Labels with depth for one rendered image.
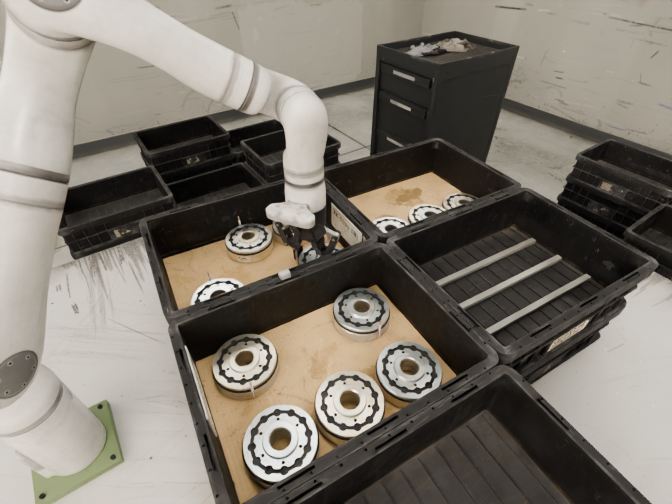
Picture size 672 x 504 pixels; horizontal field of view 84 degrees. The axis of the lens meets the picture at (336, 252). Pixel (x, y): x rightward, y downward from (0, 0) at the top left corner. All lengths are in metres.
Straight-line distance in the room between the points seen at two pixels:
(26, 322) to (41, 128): 0.22
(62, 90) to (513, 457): 0.75
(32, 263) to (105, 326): 0.49
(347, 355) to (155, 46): 0.52
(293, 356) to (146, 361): 0.35
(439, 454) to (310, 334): 0.28
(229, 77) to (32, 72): 0.22
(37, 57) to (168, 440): 0.60
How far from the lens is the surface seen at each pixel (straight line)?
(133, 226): 1.62
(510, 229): 1.00
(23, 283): 0.54
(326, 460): 0.48
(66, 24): 0.53
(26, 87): 0.57
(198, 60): 0.55
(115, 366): 0.92
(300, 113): 0.57
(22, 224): 0.53
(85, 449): 0.78
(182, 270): 0.86
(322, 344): 0.68
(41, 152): 0.53
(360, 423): 0.57
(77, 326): 1.04
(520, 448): 0.65
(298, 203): 0.66
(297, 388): 0.63
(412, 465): 0.60
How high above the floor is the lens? 1.39
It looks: 42 degrees down
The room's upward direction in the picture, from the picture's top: straight up
